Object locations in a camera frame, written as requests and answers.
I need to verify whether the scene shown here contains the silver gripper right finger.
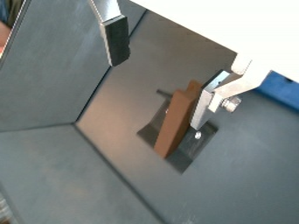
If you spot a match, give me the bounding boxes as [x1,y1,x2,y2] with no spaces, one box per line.
[192,54,270,130]

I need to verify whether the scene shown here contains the brown arch block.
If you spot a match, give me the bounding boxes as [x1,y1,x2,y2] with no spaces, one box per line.
[154,80,202,158]

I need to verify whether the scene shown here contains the dark grey fixture bracket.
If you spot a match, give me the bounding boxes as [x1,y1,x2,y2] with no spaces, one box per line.
[137,89,218,173]

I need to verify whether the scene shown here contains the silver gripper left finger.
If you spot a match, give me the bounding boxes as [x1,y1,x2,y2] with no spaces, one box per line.
[89,0,130,67]

